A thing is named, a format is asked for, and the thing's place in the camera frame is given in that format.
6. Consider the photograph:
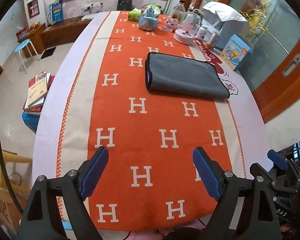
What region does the purple grey towel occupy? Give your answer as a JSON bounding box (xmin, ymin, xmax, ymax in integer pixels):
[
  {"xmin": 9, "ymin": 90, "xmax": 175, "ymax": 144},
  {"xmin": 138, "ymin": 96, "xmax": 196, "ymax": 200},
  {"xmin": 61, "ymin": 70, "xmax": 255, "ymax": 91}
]
[{"xmin": 145, "ymin": 53, "xmax": 230, "ymax": 99}]

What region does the yellow wooden chair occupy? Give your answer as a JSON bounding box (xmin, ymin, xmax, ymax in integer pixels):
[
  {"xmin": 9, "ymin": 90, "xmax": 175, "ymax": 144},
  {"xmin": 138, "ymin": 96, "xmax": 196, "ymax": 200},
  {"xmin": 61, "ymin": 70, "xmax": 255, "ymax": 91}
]
[{"xmin": 0, "ymin": 146, "xmax": 33, "ymax": 235}]

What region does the white tablecloth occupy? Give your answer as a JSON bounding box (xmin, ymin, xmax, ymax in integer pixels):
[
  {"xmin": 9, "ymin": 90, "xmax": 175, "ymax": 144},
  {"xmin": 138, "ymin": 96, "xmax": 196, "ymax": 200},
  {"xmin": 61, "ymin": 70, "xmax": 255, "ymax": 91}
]
[{"xmin": 32, "ymin": 12, "xmax": 272, "ymax": 178}]

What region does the orange H-pattern table runner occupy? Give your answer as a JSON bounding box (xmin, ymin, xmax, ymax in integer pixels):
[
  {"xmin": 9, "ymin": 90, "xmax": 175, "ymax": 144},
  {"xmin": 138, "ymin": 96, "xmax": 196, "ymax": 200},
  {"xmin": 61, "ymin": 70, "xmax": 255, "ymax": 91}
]
[{"xmin": 88, "ymin": 11, "xmax": 231, "ymax": 231}]

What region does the blue plastic stool under books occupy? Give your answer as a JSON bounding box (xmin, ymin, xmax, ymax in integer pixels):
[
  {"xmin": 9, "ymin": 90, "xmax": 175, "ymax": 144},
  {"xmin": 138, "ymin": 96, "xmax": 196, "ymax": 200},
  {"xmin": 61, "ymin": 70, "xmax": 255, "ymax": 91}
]
[{"xmin": 21, "ymin": 112, "xmax": 40, "ymax": 133}]

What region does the stack of books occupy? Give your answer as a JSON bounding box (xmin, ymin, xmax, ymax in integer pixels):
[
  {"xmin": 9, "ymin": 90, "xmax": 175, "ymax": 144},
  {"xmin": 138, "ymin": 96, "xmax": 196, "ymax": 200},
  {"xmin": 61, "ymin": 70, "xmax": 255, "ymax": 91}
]
[{"xmin": 23, "ymin": 71, "xmax": 55, "ymax": 115}]

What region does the blue children's book box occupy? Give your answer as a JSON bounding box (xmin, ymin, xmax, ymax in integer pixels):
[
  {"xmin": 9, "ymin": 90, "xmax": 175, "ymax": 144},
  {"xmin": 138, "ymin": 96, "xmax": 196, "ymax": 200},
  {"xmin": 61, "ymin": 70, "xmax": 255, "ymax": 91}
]
[{"xmin": 221, "ymin": 34, "xmax": 254, "ymax": 70}]

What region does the black floor scale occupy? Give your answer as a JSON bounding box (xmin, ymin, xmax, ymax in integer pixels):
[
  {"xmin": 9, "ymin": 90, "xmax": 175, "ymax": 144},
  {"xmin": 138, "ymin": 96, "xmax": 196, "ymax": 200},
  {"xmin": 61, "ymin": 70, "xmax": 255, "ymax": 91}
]
[{"xmin": 40, "ymin": 47, "xmax": 56, "ymax": 60}]

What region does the blue round stool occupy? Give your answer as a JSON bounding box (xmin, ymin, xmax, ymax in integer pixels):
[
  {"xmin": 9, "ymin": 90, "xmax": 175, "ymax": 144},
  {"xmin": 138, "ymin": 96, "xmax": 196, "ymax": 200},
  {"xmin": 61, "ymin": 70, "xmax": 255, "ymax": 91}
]
[{"xmin": 13, "ymin": 38, "xmax": 40, "ymax": 74}]

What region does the white pill bottle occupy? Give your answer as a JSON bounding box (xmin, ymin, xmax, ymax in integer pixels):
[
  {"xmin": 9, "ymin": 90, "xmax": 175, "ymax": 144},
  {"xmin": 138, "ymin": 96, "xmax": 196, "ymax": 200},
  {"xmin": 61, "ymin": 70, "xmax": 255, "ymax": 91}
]
[{"xmin": 196, "ymin": 25, "xmax": 208, "ymax": 41}]

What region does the wooden TV cabinet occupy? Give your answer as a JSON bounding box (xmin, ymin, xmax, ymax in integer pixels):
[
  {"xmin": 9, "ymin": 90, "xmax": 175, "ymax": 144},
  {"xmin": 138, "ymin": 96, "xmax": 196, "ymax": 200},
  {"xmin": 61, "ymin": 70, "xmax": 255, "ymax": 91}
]
[{"xmin": 18, "ymin": 18, "xmax": 91, "ymax": 54}]

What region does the red snack bag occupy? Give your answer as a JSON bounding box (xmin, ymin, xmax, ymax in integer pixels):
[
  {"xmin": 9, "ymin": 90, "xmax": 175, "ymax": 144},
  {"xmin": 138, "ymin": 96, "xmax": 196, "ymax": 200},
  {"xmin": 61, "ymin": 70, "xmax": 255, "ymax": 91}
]
[{"xmin": 16, "ymin": 27, "xmax": 29, "ymax": 41}]

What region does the white water dispenser appliance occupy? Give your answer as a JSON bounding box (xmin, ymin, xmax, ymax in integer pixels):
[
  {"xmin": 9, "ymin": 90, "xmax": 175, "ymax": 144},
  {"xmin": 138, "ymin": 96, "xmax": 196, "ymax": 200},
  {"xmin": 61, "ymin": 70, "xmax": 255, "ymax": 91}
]
[{"xmin": 202, "ymin": 2, "xmax": 250, "ymax": 49}]

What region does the pink glass dome music box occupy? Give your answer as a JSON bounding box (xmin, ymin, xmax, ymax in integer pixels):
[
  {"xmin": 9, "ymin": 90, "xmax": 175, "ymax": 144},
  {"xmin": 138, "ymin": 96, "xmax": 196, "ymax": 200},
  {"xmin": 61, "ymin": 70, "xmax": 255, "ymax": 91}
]
[{"xmin": 173, "ymin": 9, "xmax": 202, "ymax": 46}]

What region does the pink plush toy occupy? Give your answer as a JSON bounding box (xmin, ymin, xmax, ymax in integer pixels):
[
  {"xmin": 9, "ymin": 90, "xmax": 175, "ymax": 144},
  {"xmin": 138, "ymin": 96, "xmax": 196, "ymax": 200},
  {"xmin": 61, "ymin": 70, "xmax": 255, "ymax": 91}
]
[{"xmin": 161, "ymin": 16, "xmax": 179, "ymax": 33}]

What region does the white router box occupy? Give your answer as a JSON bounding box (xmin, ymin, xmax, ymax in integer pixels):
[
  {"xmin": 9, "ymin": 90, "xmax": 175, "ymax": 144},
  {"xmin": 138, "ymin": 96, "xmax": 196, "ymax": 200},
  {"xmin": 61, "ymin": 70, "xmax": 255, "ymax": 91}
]
[{"xmin": 81, "ymin": 14, "xmax": 97, "ymax": 22}]

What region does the clear plastic bottle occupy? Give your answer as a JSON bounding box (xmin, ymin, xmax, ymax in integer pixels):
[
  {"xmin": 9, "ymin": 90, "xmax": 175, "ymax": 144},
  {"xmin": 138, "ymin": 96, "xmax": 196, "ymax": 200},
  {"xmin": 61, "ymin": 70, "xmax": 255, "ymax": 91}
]
[{"xmin": 171, "ymin": 0, "xmax": 186, "ymax": 22}]

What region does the blue castle snow globe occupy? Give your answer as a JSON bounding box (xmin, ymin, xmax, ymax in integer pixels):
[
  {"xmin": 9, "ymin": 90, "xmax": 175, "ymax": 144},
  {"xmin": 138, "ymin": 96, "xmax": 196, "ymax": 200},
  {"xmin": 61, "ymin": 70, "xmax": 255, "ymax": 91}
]
[{"xmin": 138, "ymin": 3, "xmax": 161, "ymax": 31}]

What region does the blue gift bag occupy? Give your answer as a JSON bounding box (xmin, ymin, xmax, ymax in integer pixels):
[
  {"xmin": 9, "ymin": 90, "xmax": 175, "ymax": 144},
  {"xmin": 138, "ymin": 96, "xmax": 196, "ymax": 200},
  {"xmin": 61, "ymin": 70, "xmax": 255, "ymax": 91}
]
[{"xmin": 49, "ymin": 1, "xmax": 63, "ymax": 25}]

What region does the green tissue box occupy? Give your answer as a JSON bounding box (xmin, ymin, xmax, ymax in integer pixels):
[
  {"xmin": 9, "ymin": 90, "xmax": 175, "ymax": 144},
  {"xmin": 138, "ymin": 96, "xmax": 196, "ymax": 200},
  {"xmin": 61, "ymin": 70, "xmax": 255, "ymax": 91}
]
[{"xmin": 128, "ymin": 8, "xmax": 142, "ymax": 22}]

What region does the black small heater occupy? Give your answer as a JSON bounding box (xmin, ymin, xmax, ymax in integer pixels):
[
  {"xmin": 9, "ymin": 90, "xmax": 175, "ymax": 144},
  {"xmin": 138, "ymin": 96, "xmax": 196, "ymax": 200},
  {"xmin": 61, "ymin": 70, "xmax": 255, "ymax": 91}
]
[{"xmin": 117, "ymin": 0, "xmax": 132, "ymax": 11}]

